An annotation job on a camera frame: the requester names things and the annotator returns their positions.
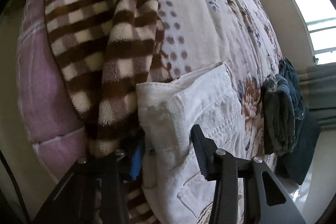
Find white pants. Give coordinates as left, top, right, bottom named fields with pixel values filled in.
left=136, top=63, right=245, bottom=223

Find dark teal folded clothes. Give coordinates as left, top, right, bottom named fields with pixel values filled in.
left=261, top=58, right=321, bottom=185

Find pink quilted mattress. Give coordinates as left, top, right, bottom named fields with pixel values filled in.
left=17, top=0, right=86, bottom=182

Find grey curtain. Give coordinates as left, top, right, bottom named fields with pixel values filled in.
left=298, top=63, right=336, bottom=130

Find floral fleece blanket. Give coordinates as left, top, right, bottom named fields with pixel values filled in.
left=44, top=0, right=284, bottom=224

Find window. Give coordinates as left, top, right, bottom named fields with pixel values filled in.
left=293, top=0, right=335, bottom=65

